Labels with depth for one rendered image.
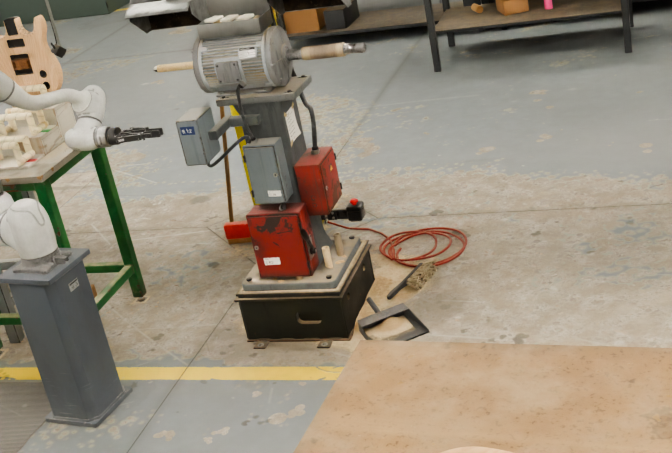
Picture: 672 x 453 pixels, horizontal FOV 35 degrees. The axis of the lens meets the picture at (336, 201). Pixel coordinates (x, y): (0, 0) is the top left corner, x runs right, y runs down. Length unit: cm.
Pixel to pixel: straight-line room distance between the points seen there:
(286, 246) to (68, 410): 115
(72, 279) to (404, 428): 220
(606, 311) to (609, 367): 201
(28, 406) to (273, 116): 168
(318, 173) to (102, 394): 130
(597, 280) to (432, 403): 240
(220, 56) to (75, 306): 119
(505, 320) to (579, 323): 32
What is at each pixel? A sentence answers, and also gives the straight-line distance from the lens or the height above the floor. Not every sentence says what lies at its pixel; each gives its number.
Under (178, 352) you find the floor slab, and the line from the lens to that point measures 503.
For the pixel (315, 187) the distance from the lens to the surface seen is 462.
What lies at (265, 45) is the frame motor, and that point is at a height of 133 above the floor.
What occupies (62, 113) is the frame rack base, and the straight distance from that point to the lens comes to 524.
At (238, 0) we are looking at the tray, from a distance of 464.
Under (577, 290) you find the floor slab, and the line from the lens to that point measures 491.
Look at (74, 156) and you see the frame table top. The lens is 507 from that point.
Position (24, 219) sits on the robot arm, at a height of 93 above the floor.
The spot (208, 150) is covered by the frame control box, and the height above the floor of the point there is 97.
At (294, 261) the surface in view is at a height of 39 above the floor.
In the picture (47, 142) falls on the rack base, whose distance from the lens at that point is 513.
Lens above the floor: 240
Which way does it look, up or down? 23 degrees down
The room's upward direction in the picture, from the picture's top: 12 degrees counter-clockwise
